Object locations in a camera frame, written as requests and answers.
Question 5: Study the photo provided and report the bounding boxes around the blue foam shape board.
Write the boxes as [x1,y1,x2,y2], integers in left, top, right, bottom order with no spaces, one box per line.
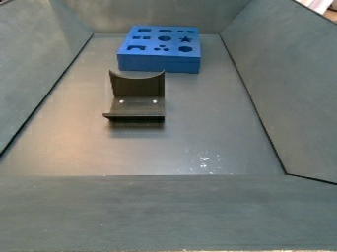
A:
[117,26,201,74]

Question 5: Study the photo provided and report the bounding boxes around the black curved fixture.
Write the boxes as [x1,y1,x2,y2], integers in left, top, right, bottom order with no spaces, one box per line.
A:
[102,72,165,121]

